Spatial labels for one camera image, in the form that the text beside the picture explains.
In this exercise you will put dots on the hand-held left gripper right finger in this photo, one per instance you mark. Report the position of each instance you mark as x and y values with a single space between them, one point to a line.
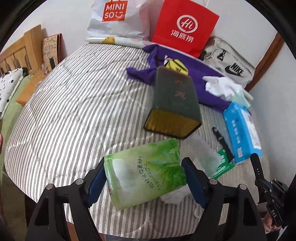
196 183

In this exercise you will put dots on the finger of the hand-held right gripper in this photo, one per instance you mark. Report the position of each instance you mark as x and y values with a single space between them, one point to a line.
257 166

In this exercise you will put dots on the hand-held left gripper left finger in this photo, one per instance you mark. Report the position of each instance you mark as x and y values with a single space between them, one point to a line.
96 185

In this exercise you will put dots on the green printed packet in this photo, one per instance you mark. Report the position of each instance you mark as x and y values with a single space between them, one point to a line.
223 164

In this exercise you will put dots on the blue tissue pack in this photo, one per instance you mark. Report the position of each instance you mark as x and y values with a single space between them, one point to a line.
240 132

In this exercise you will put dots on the green tissue pack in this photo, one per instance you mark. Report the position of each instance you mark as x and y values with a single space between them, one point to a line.
143 176

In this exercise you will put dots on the mint green cloth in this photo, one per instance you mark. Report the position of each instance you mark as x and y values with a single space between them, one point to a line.
241 98

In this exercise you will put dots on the white glove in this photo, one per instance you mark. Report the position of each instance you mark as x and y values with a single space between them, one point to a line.
222 87

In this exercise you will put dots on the dark green box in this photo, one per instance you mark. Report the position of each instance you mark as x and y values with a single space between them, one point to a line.
175 97

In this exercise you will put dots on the purple towel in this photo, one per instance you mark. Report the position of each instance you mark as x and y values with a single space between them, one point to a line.
196 69

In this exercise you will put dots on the yellow snack packet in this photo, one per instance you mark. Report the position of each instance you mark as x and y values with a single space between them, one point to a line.
175 66

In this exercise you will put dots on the person's right hand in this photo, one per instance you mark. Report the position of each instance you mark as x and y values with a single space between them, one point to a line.
269 223

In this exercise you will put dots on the grey striped mattress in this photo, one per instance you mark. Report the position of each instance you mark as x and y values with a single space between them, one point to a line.
81 104

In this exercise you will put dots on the grey waist bag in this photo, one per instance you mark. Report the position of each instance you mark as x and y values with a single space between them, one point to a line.
231 60

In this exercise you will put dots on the light green bed sheet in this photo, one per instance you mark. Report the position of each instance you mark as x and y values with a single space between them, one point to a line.
11 111

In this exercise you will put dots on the wooden nightstand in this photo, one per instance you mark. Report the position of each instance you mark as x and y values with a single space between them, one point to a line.
27 91

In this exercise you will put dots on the clear glass bottle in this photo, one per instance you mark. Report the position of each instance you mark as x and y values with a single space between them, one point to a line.
42 68

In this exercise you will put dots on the white black-dotted pillow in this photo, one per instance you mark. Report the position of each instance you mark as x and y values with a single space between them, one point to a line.
9 88

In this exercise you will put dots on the brown picture book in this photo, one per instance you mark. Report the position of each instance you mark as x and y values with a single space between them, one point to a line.
52 51

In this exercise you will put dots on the red paper bag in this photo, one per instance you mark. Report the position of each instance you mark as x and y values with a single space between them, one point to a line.
185 39

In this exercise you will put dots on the wooden headboard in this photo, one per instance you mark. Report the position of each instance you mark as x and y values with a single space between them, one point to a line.
30 46

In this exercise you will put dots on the white plastic shopping bag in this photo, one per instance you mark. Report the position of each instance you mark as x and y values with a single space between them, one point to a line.
131 25

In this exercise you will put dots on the brown wooden door frame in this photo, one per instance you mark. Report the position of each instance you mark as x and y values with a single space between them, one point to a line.
270 55

